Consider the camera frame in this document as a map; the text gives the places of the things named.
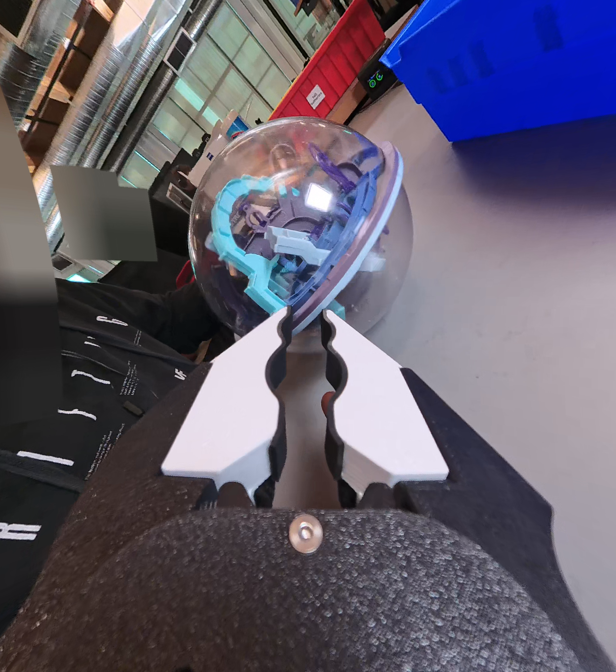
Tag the red plastic bin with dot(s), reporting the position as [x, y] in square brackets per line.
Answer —
[329, 68]

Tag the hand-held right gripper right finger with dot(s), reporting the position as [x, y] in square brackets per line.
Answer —
[376, 410]

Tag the blue plastic bin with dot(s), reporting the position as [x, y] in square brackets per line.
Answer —
[518, 58]

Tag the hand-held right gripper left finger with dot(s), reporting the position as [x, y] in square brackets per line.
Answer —
[234, 410]

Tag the clear plastic maze ball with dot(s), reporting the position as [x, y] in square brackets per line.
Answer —
[297, 226]

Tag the small black digital timer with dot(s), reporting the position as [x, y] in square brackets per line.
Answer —
[377, 76]

